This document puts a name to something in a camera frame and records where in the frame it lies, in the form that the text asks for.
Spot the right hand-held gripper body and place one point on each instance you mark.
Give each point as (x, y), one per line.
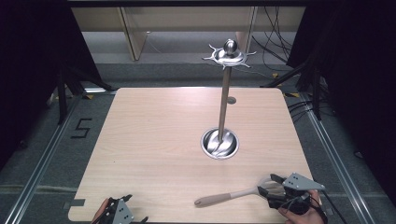
(299, 183)

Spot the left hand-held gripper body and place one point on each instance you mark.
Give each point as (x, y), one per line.
(121, 213)

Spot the beige slotted spatula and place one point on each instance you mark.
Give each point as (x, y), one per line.
(218, 199)

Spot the steel utensil rack stand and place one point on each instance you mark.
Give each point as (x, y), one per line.
(224, 102)

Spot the person's left hand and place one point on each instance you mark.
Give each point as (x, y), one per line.
(100, 213)

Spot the person's right hand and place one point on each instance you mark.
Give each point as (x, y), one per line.
(306, 217)

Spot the black tape strip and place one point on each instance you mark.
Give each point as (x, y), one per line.
(76, 202)

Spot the grey round table cap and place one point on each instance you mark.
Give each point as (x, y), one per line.
(231, 100)

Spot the black metal stand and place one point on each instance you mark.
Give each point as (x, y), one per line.
(316, 93)
(62, 99)

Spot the black curtain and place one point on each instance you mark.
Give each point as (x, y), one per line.
(34, 62)
(358, 77)

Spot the light wooden cabinet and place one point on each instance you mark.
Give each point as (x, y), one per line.
(186, 21)

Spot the aluminium floor rail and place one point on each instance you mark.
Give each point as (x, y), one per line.
(336, 161)
(43, 161)

